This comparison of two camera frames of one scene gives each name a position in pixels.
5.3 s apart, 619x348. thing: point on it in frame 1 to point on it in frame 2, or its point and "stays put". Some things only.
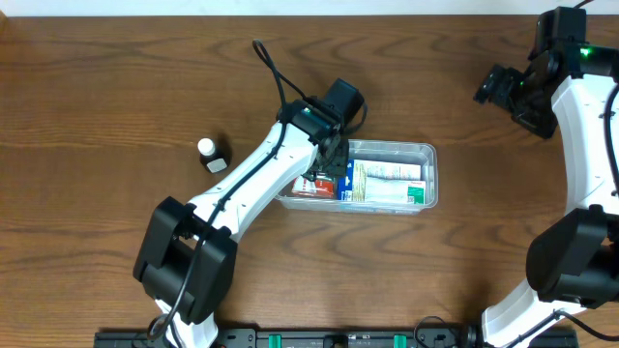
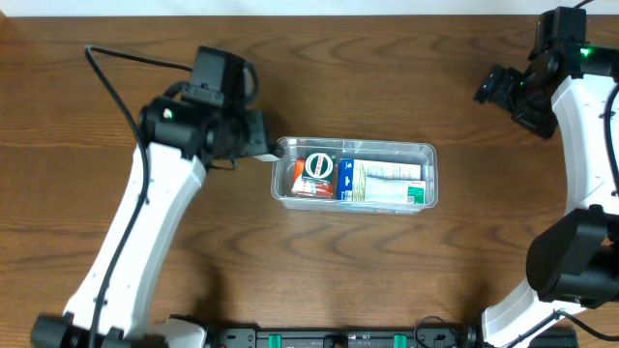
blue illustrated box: x=352 y=187 stays put
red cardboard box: x=324 y=187 stays put
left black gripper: x=342 y=168 to x=258 y=142
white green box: x=394 y=190 stays put
